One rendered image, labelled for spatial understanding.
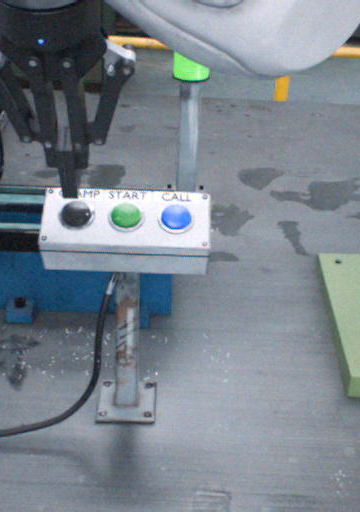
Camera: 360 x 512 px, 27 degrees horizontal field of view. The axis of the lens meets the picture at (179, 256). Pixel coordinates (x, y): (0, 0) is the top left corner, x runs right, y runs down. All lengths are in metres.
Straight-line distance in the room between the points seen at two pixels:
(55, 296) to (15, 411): 0.21
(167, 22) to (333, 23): 0.07
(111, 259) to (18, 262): 0.31
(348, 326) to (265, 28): 0.75
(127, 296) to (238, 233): 0.50
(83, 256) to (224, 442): 0.28
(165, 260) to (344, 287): 0.43
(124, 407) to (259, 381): 0.18
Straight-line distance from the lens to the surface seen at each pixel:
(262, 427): 0.91
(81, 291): 1.06
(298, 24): 0.34
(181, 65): 1.28
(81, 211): 0.76
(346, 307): 1.08
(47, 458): 0.87
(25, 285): 1.07
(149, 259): 0.76
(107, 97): 0.62
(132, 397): 0.91
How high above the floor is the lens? 1.42
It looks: 31 degrees down
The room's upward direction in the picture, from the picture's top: 3 degrees clockwise
